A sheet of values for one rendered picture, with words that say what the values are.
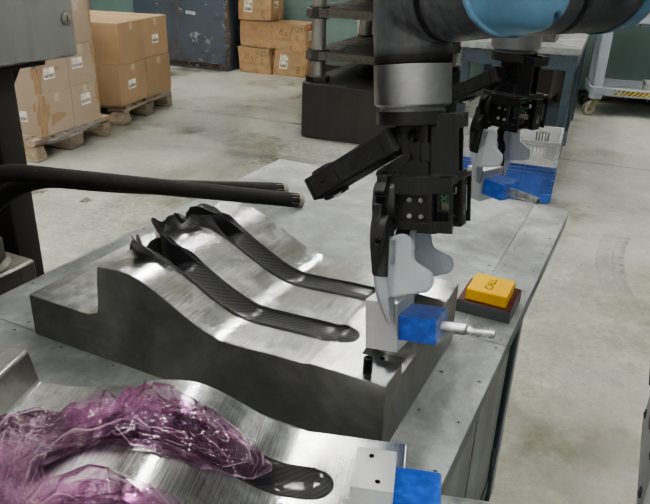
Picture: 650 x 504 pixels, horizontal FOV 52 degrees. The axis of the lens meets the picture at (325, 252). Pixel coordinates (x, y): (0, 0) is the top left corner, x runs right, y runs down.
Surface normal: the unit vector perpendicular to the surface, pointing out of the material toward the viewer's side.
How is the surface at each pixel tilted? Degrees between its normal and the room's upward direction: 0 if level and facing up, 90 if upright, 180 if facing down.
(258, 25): 100
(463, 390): 0
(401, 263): 71
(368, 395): 90
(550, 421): 0
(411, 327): 82
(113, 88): 90
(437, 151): 82
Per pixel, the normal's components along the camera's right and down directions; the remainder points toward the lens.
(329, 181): -0.47, 0.19
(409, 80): -0.26, 0.23
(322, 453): 0.04, -0.91
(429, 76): 0.34, 0.22
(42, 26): 0.90, 0.21
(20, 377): 0.98, -0.07
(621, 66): -0.38, 0.38
